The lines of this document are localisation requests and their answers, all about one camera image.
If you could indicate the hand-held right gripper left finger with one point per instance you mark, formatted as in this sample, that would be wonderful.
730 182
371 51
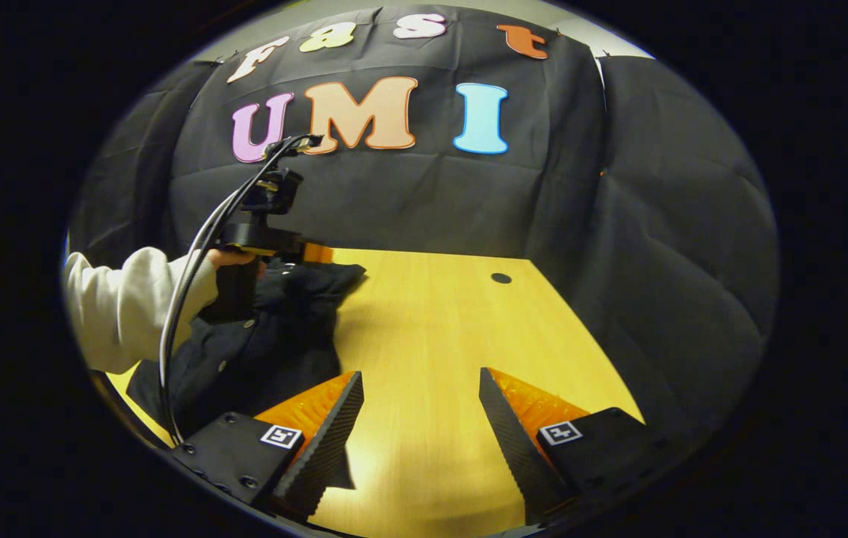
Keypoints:
326 448

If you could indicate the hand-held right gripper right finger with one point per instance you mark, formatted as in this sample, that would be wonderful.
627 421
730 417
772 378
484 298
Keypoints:
513 448

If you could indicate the black button shirt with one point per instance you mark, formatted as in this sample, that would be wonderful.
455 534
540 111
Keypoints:
274 336

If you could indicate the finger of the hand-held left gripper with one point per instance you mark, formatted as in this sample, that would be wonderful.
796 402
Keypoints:
317 252

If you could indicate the black backdrop cloth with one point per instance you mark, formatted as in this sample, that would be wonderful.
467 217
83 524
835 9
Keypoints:
431 202

